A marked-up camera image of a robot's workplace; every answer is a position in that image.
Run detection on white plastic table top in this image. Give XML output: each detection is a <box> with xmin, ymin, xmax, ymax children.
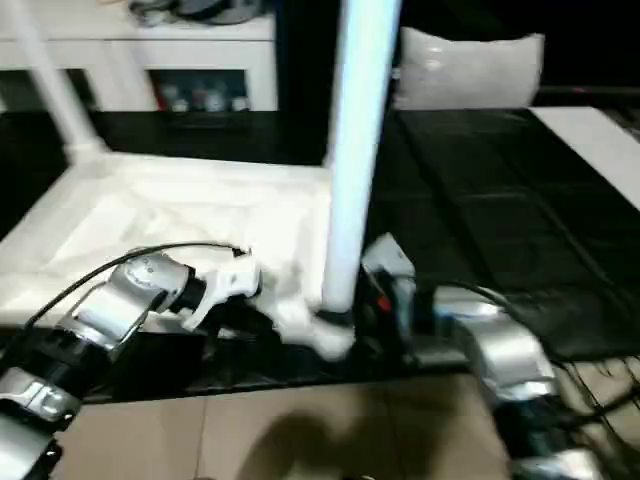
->
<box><xmin>0</xmin><ymin>147</ymin><xmax>354</xmax><ymax>361</ymax></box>

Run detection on black mat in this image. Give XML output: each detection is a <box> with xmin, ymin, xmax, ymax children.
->
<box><xmin>0</xmin><ymin>107</ymin><xmax>640</xmax><ymax>404</ymax></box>

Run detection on grey pillow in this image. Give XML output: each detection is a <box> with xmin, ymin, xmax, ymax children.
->
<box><xmin>394</xmin><ymin>25</ymin><xmax>546</xmax><ymax>110</ymax></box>

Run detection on black cabinet with gold label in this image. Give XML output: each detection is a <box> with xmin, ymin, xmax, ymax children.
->
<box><xmin>272</xmin><ymin>0</ymin><xmax>409</xmax><ymax>114</ymax></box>

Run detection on white flat board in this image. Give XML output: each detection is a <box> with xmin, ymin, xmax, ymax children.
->
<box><xmin>529</xmin><ymin>105</ymin><xmax>640</xmax><ymax>201</ymax></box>

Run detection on white sideboard with glass doors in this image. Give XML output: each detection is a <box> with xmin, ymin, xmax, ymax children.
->
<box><xmin>0</xmin><ymin>0</ymin><xmax>277</xmax><ymax>114</ymax></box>

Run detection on crumpled patterned bag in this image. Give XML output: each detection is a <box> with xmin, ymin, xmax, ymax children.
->
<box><xmin>128</xmin><ymin>0</ymin><xmax>166</xmax><ymax>26</ymax></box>

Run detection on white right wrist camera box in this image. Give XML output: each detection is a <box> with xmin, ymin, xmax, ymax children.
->
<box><xmin>362</xmin><ymin>233</ymin><xmax>419</xmax><ymax>366</ymax></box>

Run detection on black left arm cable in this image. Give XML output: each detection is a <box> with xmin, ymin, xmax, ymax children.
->
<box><xmin>0</xmin><ymin>241</ymin><xmax>254</xmax><ymax>351</ymax></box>

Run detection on grey bag with black strap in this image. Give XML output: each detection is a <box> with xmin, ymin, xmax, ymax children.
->
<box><xmin>177</xmin><ymin>0</ymin><xmax>261</xmax><ymax>25</ymax></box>

